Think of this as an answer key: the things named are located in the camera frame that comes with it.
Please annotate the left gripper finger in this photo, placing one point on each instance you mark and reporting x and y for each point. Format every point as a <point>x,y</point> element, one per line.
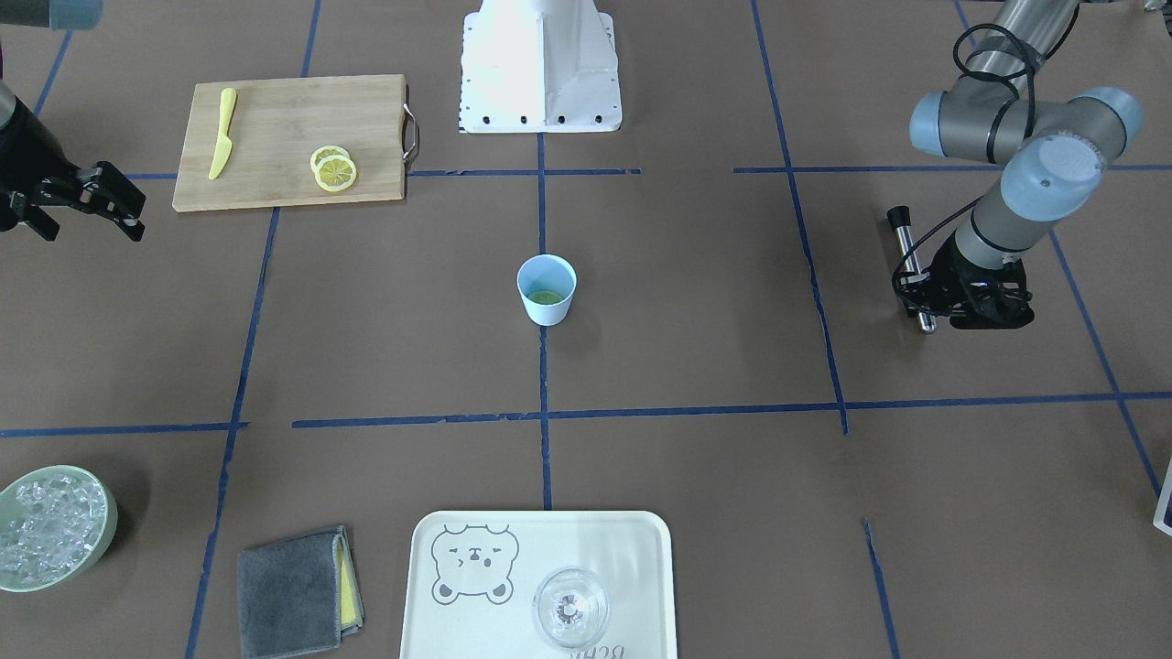
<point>908,283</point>
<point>931,303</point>

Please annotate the light blue plastic cup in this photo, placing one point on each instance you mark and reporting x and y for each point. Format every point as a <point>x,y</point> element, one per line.
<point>546,283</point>

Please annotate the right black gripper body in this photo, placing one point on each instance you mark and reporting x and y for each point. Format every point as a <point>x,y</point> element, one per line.
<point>30,151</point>

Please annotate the clear wine glass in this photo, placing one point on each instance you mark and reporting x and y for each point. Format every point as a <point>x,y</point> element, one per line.
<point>572,609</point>

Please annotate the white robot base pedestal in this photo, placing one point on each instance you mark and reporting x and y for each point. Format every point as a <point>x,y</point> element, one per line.
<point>539,67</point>

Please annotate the grey folded cloth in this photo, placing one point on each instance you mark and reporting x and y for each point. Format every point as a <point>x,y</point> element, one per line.
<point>298,596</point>

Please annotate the steel muddler black tip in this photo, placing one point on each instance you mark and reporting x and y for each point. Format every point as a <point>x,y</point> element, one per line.
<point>909,265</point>

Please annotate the yellow lemon slice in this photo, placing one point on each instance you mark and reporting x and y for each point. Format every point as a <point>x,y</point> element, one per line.
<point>335,173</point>

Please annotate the cream bear tray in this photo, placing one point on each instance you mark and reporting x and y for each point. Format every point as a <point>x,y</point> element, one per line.
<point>473,576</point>

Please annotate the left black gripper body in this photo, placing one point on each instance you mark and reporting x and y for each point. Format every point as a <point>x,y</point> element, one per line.
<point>960,273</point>

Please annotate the white cup rack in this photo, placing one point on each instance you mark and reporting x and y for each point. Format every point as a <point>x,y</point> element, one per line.
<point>1162,511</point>

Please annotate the bamboo cutting board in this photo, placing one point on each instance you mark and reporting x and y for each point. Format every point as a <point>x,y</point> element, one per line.
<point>276,126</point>

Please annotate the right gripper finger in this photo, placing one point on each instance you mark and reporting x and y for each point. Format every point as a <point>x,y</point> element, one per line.
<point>109,193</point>
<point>41,223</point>

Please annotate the green bowl of ice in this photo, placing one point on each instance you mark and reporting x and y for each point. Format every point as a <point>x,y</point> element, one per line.
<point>56,522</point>

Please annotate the yellow plastic knife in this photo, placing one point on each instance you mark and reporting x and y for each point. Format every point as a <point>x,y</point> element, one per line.
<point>228,100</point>

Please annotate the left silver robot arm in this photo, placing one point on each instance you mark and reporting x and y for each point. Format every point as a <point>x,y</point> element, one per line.
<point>1052,155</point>

